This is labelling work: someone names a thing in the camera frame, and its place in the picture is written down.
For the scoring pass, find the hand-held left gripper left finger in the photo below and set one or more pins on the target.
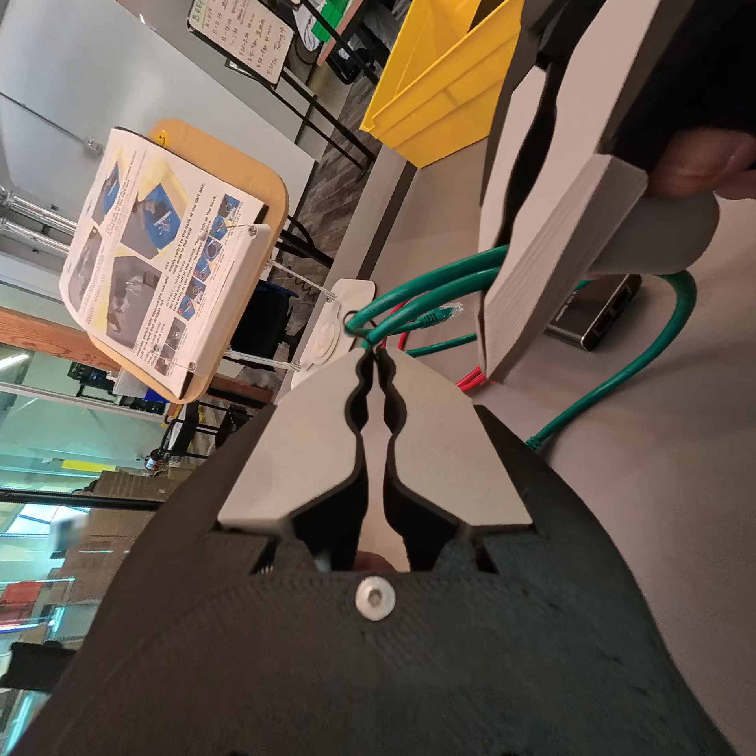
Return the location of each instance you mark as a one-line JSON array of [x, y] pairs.
[[295, 460]]

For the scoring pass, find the black ethernet port box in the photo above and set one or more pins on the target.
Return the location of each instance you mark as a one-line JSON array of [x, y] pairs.
[[596, 319]]

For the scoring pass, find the green plastic bin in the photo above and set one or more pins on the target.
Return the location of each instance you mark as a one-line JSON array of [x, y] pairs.
[[328, 23]]

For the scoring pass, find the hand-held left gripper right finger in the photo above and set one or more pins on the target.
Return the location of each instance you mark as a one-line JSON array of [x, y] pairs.
[[455, 460]]

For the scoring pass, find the yellow plastic bin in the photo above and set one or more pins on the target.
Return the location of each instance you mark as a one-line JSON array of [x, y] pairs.
[[437, 106]]

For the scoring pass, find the small handwritten whiteboard easel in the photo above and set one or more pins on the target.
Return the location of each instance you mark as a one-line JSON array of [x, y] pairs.
[[248, 35]]

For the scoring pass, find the wooden side table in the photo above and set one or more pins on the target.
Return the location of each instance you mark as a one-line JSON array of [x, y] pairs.
[[236, 171]]

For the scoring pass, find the shiny metal pipe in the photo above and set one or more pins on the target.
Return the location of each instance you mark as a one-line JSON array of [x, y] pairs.
[[32, 236], [35, 204]]

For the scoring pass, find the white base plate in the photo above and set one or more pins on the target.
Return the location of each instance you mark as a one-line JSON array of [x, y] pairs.
[[354, 292]]

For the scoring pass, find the person's right hand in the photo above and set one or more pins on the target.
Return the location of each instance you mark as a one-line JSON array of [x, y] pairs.
[[703, 165]]

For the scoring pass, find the thin metal support rod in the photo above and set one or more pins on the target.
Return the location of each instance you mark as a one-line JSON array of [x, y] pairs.
[[266, 360], [301, 279]]

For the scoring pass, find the printed instruction sheet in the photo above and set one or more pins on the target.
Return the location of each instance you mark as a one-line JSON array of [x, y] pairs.
[[147, 266]]

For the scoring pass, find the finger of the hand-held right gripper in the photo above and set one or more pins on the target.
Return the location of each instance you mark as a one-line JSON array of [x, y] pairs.
[[499, 201], [549, 248]]

